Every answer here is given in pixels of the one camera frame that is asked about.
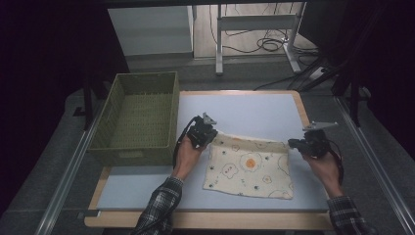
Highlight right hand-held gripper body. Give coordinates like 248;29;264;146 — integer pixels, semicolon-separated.
301;120;339;159

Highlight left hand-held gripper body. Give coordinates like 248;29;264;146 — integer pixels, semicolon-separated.
187;112;219;150

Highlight cream egg-print cloth bag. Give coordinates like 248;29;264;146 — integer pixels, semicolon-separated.
203;130;295;201

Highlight green woven basket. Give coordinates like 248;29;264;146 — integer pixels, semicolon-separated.
87;70;181;166

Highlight person's left hand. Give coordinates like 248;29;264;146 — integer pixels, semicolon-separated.
171;135;207;180

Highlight person's right hand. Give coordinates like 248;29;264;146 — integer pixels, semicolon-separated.
301;152;345;199

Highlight black metal stand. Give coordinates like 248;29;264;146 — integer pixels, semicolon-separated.
72;76;110;131
332;58;373;128

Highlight white power strip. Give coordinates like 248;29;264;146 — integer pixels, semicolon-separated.
307;66;326;81

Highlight white cabinet panel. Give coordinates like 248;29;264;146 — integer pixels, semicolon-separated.
107;5;195;57

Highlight black table clamp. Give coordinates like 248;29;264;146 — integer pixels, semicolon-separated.
76;210;103;220

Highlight left hand-held gripper black cable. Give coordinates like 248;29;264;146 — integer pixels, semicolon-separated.
172;116;200;168

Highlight hand-held gripper black cable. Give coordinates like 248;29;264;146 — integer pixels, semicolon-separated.
327;140;346;187
172;116;200;168

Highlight right hand-held gripper black cable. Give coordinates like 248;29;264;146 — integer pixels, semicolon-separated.
327;140;346;187

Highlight black floor cable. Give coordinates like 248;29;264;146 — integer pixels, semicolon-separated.
254;74;297;92

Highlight silver metal floor rail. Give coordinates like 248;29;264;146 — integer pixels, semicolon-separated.
336;96;415;235
33;107;103;235

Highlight black coiled floor cables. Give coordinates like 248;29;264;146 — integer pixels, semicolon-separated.
208;3;319;56

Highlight white metal desk frame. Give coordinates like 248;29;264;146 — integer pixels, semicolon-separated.
214;2;303;76

